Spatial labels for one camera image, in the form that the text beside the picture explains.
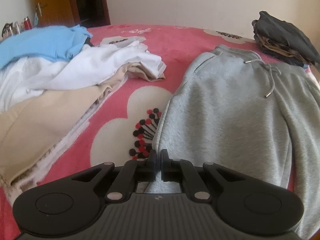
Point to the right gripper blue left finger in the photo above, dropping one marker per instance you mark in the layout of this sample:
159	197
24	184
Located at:
133	172

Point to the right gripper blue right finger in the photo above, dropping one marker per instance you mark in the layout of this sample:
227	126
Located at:
184	172

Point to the grey sweatpants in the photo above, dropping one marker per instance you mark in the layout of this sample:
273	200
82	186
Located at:
260	119

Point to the brown folded clothes in stack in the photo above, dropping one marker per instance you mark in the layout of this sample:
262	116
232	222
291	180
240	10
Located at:
281	52

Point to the pink floral blanket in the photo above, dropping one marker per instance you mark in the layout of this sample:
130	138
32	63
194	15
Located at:
121	125

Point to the beige garment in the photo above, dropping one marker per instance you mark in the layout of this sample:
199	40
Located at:
32	127

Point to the white garment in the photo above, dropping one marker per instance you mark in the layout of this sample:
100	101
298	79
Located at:
29	77

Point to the light blue garment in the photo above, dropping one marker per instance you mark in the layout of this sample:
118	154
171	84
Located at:
54	43

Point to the black folded garment on stack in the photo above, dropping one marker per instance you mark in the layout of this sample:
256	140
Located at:
285	33

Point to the wooden door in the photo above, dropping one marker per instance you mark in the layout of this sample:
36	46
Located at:
87	13

